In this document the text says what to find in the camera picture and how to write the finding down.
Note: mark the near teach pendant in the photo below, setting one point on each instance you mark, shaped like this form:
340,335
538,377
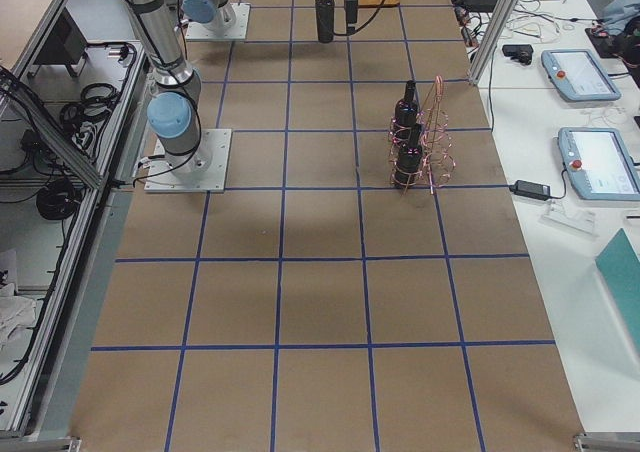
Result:
598,164

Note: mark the aluminium frame post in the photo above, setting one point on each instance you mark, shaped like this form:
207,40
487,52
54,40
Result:
485,51

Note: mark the teach pendant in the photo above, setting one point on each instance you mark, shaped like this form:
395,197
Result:
578,75
598,164

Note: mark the clear acrylic stand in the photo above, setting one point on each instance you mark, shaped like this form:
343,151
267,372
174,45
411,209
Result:
583,221

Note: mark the black handheld device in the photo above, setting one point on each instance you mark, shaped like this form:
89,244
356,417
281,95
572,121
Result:
520,53

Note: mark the far teach pendant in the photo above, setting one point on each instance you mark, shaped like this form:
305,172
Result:
578,75

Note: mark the copper wire bottle basket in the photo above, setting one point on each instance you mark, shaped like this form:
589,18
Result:
437,164

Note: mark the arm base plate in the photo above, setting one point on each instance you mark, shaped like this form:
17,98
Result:
204,172
230,23

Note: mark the teal folder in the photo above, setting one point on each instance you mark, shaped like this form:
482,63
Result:
618,263

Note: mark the dark wine bottle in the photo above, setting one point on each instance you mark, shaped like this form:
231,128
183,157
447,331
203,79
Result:
408,160
324,13
405,113

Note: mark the black power adapter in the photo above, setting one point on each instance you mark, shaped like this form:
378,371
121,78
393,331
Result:
533,190

